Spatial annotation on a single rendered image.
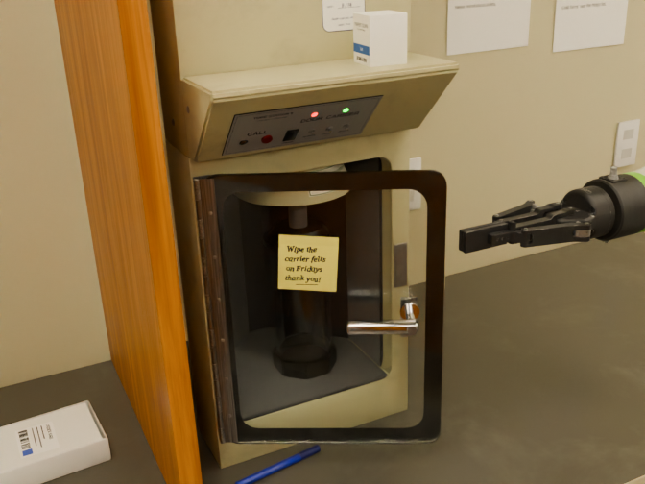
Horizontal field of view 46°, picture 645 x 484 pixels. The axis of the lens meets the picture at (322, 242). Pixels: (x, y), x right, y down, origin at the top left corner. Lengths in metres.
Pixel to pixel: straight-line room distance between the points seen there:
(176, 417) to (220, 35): 0.47
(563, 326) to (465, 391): 0.31
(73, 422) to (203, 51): 0.62
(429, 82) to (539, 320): 0.73
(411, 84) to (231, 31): 0.22
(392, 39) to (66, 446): 0.74
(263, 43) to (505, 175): 0.94
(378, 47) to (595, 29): 1.00
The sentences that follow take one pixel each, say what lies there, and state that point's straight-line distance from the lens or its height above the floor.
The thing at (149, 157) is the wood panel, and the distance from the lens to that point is 0.85.
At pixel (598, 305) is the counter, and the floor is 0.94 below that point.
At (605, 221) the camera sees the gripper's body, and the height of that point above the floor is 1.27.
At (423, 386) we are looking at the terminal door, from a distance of 1.06.
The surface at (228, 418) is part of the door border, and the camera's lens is 1.10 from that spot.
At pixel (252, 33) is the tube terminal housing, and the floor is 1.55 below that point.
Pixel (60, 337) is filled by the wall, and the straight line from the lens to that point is 1.48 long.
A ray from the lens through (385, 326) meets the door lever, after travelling 0.96.
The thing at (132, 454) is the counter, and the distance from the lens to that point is 1.23.
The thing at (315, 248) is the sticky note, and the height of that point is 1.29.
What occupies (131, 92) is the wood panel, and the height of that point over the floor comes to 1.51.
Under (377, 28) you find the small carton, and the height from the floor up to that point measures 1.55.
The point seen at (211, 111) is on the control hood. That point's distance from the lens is 0.85.
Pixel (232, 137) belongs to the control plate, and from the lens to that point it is 0.90.
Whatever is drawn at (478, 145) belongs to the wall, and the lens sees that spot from 1.72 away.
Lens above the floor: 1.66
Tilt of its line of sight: 22 degrees down
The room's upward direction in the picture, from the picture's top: 2 degrees counter-clockwise
